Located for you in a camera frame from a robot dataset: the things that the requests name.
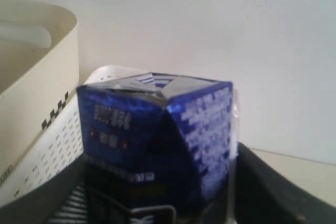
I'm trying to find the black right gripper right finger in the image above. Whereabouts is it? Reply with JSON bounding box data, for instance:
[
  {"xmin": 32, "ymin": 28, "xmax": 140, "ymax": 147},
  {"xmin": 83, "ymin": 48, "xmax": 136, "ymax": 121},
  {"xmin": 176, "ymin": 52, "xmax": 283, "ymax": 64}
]
[{"xmin": 234, "ymin": 143, "xmax": 335, "ymax": 223}]

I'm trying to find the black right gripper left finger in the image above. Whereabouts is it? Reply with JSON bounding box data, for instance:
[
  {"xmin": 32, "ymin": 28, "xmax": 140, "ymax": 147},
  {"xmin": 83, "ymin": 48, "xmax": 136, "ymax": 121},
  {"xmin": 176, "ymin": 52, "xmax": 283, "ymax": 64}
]
[{"xmin": 1, "ymin": 156, "xmax": 89, "ymax": 224}]

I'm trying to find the blue milk carton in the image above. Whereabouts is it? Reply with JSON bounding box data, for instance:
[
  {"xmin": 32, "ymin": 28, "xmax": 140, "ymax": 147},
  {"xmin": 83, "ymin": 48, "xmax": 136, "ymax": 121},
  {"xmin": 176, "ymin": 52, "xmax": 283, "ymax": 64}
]
[{"xmin": 76, "ymin": 73, "xmax": 234, "ymax": 223}]

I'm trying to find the cream plastic bin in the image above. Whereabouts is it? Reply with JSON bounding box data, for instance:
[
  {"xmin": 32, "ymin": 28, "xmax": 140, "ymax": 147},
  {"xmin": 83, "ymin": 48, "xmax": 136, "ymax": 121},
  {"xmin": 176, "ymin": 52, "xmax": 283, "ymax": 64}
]
[{"xmin": 1, "ymin": 0, "xmax": 79, "ymax": 184}]

